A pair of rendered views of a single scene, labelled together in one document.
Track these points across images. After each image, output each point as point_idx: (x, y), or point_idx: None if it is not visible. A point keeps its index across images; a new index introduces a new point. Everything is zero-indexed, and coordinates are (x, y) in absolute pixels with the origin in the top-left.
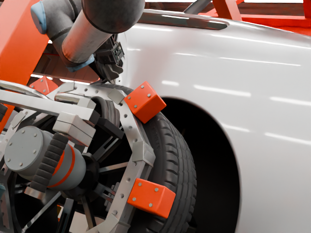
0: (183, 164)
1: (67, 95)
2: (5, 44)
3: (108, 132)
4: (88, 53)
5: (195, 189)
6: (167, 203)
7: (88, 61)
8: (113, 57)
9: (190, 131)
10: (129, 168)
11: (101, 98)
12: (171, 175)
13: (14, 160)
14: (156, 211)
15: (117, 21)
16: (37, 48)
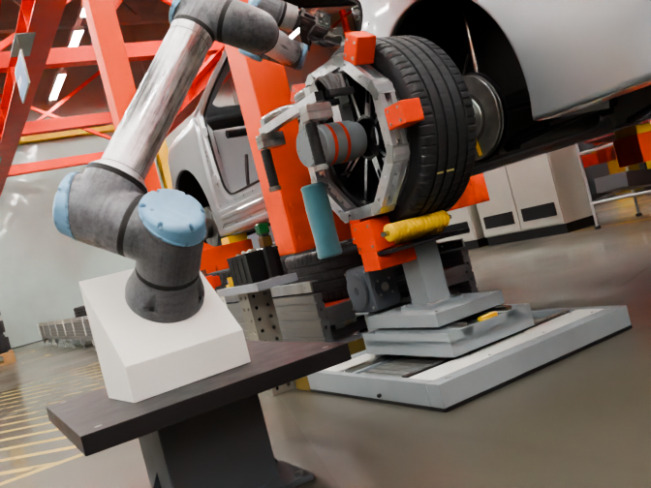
0: (426, 67)
1: (297, 94)
2: (252, 85)
3: (341, 95)
4: (289, 54)
5: (458, 76)
6: (414, 109)
7: (302, 52)
8: (322, 28)
9: (474, 8)
10: (377, 106)
11: (319, 77)
12: (412, 86)
13: (307, 159)
14: (405, 121)
15: (264, 45)
16: (276, 66)
